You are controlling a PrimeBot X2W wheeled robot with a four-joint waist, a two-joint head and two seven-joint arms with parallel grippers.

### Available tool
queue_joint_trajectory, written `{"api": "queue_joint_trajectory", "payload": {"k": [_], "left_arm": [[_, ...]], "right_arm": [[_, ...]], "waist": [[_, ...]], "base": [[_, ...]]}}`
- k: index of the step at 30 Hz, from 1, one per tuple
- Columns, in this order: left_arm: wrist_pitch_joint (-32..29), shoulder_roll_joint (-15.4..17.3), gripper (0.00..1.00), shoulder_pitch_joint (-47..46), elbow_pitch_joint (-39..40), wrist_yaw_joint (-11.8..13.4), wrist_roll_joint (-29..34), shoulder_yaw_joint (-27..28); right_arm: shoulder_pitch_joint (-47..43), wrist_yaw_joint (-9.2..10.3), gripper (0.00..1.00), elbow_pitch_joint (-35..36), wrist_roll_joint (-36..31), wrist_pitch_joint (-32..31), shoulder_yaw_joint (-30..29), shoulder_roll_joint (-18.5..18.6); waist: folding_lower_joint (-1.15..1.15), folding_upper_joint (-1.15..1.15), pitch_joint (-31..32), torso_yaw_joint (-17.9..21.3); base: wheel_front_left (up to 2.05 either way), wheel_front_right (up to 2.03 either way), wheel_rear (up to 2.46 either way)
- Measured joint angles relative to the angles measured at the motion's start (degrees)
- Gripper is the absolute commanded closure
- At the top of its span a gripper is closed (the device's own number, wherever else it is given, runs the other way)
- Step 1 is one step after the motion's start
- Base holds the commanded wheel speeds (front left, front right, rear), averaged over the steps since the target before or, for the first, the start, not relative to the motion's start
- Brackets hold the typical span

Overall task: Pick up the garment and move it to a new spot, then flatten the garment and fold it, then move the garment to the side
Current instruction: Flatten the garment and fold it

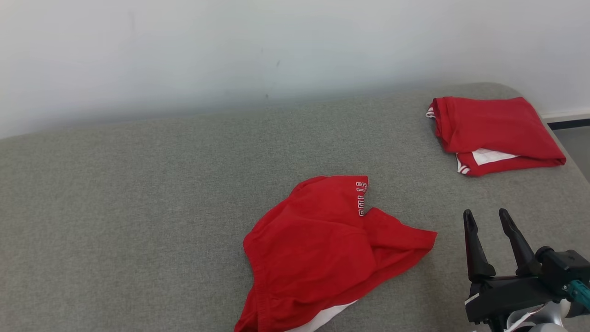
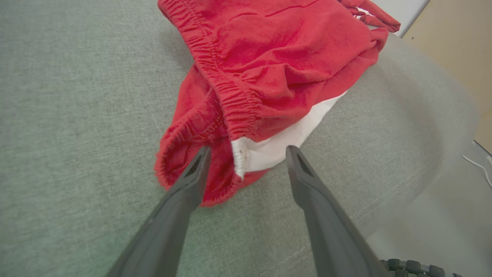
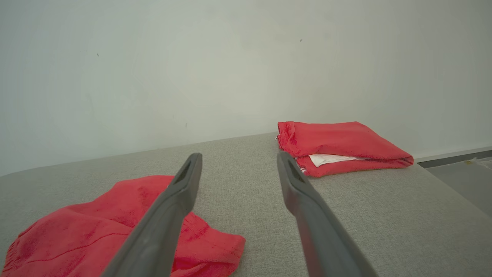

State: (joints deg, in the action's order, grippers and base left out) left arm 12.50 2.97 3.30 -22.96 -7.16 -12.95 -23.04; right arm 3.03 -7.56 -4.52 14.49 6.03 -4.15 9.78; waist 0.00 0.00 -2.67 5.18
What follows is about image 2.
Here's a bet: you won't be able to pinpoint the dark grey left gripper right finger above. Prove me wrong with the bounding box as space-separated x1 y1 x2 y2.
286 145 389 277

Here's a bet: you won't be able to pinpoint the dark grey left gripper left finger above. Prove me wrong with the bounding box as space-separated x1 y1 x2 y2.
107 146 212 277

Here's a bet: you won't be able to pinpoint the red shorts with white panel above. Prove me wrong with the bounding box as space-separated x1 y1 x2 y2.
154 0 391 208

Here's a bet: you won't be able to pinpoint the beige wooden cabinet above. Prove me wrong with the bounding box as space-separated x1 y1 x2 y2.
402 0 492 154

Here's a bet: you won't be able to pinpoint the black ribbed cable conduit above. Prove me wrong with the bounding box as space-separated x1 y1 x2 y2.
381 259 464 277

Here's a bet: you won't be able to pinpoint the white floor cable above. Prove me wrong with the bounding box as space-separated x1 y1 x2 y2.
462 154 492 189

